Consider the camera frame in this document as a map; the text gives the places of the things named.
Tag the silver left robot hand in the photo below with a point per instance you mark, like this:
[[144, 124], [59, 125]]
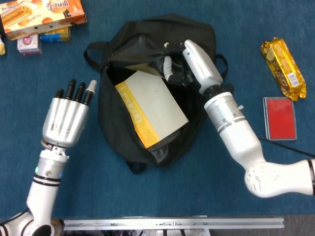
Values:
[[65, 120]]

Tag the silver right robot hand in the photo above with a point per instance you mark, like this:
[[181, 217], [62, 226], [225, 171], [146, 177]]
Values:
[[201, 66]]

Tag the black backpack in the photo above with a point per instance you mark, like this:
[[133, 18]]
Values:
[[118, 137]]

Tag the yellow and white Lexicon book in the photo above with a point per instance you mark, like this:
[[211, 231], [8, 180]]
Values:
[[157, 105]]

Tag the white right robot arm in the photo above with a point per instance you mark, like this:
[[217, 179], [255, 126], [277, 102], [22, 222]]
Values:
[[241, 142]]

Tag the gold foil snack packet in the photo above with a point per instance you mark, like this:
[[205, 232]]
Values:
[[283, 66]]

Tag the pink and white small box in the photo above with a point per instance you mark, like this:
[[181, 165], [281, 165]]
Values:
[[29, 44]]

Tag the blue and yellow small box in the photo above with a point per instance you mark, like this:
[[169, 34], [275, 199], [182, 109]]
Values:
[[55, 35]]

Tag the red card in clear case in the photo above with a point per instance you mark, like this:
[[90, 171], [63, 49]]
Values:
[[280, 119]]

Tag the yellow and white toy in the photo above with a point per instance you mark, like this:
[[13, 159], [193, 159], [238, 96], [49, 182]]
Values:
[[2, 46]]

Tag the brown tape roll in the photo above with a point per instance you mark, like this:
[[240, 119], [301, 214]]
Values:
[[59, 227]]

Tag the orange snack box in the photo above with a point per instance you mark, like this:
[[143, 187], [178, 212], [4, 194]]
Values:
[[37, 14]]

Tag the aluminium profile rail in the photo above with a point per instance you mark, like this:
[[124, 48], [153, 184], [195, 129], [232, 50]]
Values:
[[172, 223]]

